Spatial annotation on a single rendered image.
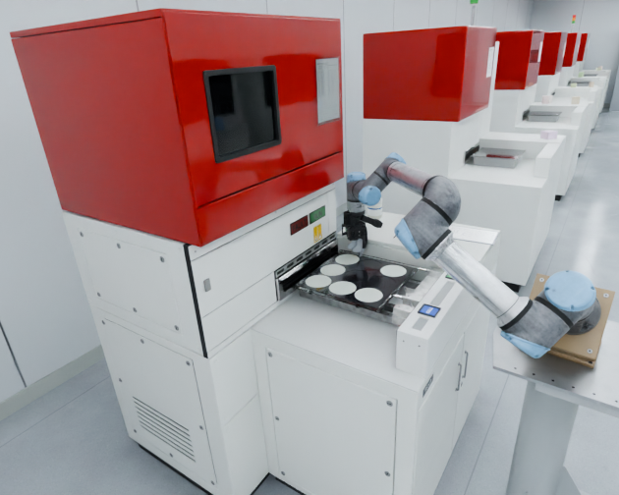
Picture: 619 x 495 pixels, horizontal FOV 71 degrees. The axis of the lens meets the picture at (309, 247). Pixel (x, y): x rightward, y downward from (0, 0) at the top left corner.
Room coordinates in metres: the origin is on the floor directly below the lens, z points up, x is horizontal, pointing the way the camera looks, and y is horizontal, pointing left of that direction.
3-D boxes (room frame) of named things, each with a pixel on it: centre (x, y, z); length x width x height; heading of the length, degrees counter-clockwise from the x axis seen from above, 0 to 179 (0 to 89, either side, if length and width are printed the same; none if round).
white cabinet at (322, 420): (1.51, -0.31, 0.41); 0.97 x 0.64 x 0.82; 145
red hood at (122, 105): (1.66, 0.37, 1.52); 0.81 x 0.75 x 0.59; 145
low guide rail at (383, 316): (1.37, -0.16, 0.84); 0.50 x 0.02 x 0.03; 55
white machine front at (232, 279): (1.48, 0.12, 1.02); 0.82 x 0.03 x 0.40; 145
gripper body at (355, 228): (1.67, -0.19, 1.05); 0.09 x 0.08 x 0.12; 113
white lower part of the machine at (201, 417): (1.68, 0.39, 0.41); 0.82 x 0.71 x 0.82; 145
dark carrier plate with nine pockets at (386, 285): (1.51, -0.18, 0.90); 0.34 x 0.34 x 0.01; 55
